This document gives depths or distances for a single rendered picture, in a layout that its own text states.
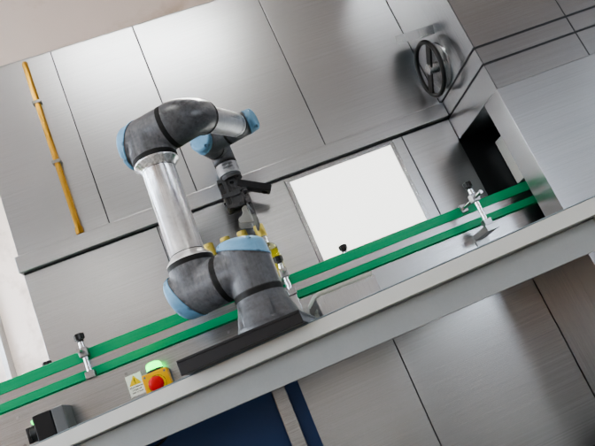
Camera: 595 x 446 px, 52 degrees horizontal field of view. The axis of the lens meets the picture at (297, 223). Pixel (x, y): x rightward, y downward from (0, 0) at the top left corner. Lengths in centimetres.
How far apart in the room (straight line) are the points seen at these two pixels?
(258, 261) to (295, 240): 73
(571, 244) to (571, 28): 109
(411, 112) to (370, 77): 21
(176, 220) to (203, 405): 43
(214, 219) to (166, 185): 62
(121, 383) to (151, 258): 52
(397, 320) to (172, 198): 61
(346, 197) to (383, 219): 15
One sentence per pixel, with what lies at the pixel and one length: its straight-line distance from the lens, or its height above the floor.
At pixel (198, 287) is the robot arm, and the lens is 141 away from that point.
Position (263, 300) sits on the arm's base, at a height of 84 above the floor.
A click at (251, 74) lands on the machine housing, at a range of 237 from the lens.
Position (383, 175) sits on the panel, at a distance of 221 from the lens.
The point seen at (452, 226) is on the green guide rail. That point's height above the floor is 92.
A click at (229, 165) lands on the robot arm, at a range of 201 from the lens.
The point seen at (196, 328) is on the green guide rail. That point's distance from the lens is 178.
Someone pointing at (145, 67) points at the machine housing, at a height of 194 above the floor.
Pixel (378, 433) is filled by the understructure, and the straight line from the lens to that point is 208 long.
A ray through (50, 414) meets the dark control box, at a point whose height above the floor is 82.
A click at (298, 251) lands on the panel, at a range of 208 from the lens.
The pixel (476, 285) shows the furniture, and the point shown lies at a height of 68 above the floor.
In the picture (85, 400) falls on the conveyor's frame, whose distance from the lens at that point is 180.
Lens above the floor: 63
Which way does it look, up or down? 14 degrees up
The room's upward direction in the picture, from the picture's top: 23 degrees counter-clockwise
